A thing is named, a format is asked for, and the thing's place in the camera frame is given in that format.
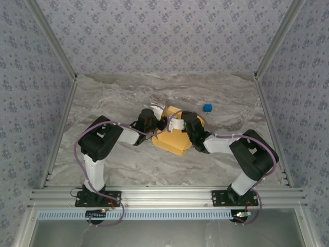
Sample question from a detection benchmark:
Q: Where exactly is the tan cardboard paper box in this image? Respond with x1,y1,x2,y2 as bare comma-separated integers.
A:
151,105,206,157

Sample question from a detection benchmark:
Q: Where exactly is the right small circuit board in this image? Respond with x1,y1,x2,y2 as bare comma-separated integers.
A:
232,210,253,224

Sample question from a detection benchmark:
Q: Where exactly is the small circuit board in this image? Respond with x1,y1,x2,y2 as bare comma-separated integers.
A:
85,208,107,224
232,210,253,224

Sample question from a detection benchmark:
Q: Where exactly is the left small circuit board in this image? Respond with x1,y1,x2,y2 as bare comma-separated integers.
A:
85,208,107,224

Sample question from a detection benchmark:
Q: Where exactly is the grey metal sheet panel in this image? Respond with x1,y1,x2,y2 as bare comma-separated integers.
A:
14,207,318,247

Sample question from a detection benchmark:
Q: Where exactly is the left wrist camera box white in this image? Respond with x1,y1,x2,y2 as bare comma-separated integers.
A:
150,102,166,117

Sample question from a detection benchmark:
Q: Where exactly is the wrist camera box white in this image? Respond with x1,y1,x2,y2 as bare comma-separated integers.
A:
150,102,166,117
169,117,185,132

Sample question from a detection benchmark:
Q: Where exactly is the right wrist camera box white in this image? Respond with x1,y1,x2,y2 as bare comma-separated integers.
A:
169,117,185,132

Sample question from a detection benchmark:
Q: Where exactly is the right aluminium side rail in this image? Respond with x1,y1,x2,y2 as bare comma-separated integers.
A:
254,76,294,188

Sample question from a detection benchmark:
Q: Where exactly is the aluminium side rail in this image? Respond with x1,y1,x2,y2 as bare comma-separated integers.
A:
254,76,294,188
40,77,79,190

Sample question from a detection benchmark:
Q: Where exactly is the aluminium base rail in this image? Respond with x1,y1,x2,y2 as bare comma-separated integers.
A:
28,185,308,208

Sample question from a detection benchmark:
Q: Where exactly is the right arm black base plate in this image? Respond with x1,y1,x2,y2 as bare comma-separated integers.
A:
211,189,259,207

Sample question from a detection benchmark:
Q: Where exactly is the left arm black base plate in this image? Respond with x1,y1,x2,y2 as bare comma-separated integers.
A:
75,189,122,208

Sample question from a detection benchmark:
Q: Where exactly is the left aluminium side rail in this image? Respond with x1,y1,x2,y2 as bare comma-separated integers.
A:
40,77,79,190

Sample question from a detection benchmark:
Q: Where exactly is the slotted pale blue cable duct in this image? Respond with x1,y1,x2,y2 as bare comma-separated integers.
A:
38,209,254,221

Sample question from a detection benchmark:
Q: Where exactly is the right aluminium frame post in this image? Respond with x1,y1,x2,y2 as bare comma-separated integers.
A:
254,0,306,81

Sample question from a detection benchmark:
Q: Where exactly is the aluminium frame post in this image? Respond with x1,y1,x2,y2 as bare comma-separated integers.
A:
25,0,78,81
254,0,306,81

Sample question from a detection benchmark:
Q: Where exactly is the left aluminium frame post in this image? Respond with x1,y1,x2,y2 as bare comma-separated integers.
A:
25,0,78,81

